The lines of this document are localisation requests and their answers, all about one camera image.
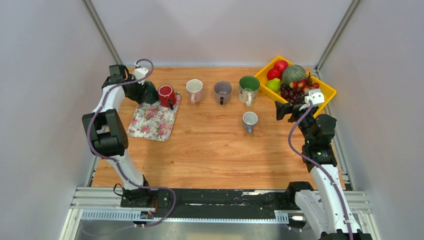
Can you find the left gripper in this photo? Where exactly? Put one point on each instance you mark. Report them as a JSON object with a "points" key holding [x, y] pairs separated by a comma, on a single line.
{"points": [[139, 97]]}

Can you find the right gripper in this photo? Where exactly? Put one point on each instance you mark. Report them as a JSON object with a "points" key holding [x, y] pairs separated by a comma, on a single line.
{"points": [[282, 109]]}

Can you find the dark green mug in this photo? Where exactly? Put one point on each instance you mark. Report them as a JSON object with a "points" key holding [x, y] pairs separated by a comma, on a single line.
{"points": [[149, 93]]}

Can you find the grey blue mug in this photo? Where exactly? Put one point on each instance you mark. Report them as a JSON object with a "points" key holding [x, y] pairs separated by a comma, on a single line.
{"points": [[249, 120]]}

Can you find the cream floral mug green inside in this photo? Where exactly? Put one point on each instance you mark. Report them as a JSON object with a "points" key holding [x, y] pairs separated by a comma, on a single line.
{"points": [[248, 89]]}

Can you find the pink faceted mug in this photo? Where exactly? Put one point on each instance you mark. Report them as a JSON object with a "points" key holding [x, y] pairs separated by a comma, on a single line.
{"points": [[195, 91]]}

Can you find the mauve mug black handle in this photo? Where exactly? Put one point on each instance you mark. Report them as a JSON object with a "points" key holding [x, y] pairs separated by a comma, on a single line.
{"points": [[222, 92]]}

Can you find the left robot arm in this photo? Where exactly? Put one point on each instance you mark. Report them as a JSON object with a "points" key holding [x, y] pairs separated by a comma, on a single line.
{"points": [[108, 139]]}

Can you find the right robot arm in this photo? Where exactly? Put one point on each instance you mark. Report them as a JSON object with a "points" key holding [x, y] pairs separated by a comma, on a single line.
{"points": [[328, 213]]}

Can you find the right arm base link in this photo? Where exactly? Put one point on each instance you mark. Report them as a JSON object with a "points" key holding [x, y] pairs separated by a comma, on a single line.
{"points": [[301, 193]]}

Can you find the red mug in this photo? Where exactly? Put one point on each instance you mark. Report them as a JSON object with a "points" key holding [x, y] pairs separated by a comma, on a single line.
{"points": [[167, 96]]}

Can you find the dark purple grape bunch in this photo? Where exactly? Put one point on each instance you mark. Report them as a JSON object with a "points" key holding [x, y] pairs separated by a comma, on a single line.
{"points": [[290, 95]]}

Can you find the green pear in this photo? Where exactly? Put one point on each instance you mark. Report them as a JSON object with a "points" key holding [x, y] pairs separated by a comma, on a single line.
{"points": [[274, 84]]}

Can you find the red cherry cluster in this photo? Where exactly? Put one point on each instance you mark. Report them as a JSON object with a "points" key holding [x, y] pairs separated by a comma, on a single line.
{"points": [[304, 85]]}

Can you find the floral serving tray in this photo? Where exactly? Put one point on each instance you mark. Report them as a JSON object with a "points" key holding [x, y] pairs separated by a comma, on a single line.
{"points": [[153, 121]]}

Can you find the red apple lower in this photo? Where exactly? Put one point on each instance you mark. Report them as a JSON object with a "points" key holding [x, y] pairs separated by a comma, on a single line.
{"points": [[274, 73]]}

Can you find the red apple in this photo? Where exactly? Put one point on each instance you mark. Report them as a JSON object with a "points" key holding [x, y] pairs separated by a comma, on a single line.
{"points": [[280, 65], [274, 73]]}

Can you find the green melon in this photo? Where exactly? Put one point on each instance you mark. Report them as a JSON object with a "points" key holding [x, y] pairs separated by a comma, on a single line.
{"points": [[293, 73]]}

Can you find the red apple upper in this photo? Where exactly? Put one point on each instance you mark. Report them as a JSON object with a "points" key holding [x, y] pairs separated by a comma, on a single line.
{"points": [[280, 65]]}

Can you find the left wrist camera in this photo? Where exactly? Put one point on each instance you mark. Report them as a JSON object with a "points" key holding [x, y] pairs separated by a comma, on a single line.
{"points": [[140, 73]]}

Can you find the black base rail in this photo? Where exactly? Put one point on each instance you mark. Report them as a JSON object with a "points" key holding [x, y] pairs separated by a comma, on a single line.
{"points": [[223, 204]]}

